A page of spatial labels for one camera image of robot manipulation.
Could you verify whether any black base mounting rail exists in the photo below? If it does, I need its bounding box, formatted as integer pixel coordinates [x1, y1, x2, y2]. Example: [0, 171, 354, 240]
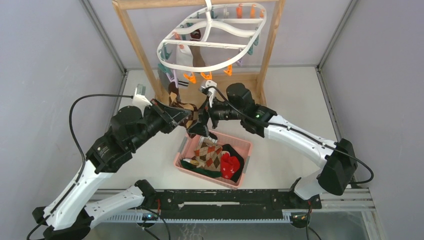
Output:
[142, 189, 322, 219]

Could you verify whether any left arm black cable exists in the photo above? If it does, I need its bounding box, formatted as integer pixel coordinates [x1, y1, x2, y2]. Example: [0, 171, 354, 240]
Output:
[26, 94, 137, 240]

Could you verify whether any white grey sock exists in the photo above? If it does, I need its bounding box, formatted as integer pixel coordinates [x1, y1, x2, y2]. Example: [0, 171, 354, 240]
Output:
[175, 45, 193, 89]

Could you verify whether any red christmas sock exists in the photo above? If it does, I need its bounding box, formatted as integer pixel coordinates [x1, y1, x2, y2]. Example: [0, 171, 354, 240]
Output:
[220, 152, 240, 182]

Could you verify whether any white round clip hanger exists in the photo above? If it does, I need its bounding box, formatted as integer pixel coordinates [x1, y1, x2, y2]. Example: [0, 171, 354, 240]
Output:
[156, 0, 268, 83]

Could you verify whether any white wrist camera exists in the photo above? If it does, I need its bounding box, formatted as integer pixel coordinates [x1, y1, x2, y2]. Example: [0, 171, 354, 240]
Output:
[132, 84, 152, 110]
[199, 80, 217, 108]

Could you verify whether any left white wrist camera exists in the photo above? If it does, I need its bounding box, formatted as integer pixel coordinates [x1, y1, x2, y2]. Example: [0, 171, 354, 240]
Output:
[132, 84, 152, 110]

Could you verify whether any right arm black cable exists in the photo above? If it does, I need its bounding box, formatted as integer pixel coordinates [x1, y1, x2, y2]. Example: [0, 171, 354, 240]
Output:
[206, 86, 375, 185]

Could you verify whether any wooden hanger stand frame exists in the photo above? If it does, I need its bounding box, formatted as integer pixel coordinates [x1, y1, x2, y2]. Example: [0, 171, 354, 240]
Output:
[112, 0, 286, 115]

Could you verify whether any white slotted cable duct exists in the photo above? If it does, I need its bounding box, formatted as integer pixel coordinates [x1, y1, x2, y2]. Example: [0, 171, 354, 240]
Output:
[100, 211, 293, 224]

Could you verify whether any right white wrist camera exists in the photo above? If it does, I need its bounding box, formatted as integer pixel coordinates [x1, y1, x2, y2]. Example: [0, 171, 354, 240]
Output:
[199, 80, 217, 108]

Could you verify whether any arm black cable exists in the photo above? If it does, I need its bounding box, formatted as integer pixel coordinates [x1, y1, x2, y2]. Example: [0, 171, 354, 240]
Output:
[26, 94, 137, 240]
[206, 86, 375, 185]

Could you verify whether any pink plastic basket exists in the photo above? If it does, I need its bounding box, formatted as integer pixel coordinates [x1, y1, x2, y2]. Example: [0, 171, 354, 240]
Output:
[174, 131, 253, 190]

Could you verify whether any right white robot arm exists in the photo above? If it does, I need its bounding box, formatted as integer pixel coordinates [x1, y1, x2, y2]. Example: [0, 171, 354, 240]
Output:
[187, 80, 358, 208]

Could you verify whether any dark brown argyle sock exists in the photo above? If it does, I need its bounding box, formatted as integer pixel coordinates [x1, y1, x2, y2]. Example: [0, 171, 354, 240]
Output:
[167, 82, 199, 130]

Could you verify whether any taupe striped cuff sock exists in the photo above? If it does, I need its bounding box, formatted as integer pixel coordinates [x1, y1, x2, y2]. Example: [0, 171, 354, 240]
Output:
[189, 29, 206, 68]

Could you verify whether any dark green sock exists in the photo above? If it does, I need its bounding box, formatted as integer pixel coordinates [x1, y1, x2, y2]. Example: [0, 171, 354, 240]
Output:
[180, 158, 222, 179]

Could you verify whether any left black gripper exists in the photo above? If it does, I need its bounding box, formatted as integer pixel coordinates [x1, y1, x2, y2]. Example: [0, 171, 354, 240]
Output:
[129, 98, 192, 151]

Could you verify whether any black white striped sock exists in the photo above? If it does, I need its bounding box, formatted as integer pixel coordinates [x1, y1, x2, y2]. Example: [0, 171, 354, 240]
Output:
[207, 132, 218, 143]

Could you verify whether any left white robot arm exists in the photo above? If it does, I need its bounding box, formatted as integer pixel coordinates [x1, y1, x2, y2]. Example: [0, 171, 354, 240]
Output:
[32, 99, 191, 240]

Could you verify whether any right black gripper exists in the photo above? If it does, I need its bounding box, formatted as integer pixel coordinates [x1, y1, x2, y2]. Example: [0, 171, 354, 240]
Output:
[187, 94, 244, 138]

